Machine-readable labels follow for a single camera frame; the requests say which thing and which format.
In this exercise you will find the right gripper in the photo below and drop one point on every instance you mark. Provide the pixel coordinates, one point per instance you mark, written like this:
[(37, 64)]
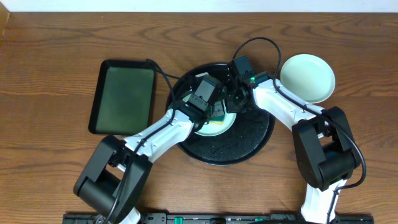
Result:
[(234, 101)]

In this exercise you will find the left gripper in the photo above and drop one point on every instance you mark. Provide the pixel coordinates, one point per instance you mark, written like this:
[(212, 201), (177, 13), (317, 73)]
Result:
[(216, 111)]

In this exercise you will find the mint plate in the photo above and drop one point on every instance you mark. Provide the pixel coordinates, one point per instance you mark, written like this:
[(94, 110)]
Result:
[(308, 77), (213, 130)]

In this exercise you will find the green yellow scrub sponge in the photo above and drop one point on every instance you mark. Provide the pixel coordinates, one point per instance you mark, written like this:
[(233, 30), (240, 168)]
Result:
[(217, 120)]

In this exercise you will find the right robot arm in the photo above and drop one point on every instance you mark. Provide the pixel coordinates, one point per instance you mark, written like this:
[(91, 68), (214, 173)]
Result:
[(325, 150)]

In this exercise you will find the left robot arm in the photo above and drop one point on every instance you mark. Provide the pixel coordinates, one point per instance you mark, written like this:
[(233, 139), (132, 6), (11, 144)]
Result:
[(115, 175)]

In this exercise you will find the black round serving tray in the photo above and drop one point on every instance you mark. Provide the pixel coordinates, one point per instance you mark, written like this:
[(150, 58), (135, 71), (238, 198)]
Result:
[(246, 136)]

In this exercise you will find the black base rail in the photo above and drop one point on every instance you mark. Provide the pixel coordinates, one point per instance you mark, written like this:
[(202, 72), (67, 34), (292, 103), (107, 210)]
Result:
[(163, 218)]

